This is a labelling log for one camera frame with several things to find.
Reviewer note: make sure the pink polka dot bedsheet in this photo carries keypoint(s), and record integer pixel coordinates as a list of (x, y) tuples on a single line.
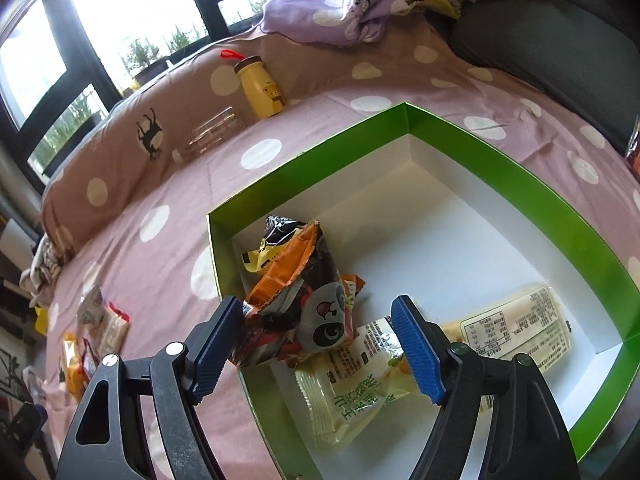
[(154, 261)]

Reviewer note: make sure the small red silver snack pack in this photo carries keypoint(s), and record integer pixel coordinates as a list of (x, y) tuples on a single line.
[(89, 360)]

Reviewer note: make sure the red-edged beige snack pack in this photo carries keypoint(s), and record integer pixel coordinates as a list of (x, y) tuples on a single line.
[(112, 330)]

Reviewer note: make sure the dark grey sofa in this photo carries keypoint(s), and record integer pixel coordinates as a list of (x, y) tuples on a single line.
[(582, 53)]

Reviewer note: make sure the black sesame snack bag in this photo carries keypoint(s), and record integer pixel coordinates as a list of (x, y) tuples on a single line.
[(278, 232)]

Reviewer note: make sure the purple folded cloth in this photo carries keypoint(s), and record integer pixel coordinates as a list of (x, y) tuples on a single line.
[(339, 23)]

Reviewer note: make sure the white popcorn snack bag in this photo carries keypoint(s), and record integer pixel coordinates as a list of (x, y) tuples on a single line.
[(91, 310)]

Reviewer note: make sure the orange panda snack bag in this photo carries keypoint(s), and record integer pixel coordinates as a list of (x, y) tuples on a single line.
[(300, 306)]

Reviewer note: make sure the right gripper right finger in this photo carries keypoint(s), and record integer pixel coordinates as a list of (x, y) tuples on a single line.
[(527, 436)]

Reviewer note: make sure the yellow carton box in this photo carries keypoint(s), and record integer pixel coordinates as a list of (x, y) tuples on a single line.
[(42, 320)]

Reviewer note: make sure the cracker pack white label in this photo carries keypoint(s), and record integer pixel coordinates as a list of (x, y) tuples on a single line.
[(531, 323)]

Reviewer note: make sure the striped white cloth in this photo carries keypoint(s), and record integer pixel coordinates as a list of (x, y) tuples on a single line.
[(40, 278)]

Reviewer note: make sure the clear plastic bottle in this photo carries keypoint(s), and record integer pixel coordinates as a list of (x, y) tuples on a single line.
[(209, 135)]

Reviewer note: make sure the pale yellow corn snack bag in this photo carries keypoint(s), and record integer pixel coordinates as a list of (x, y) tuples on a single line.
[(345, 388)]

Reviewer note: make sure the green cardboard box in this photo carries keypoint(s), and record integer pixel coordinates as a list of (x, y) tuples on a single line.
[(420, 207)]

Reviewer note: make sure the black window frame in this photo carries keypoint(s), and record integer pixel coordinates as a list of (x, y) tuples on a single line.
[(67, 63)]

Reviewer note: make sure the yellow drink bottle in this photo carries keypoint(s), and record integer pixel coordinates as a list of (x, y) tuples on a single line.
[(262, 93)]

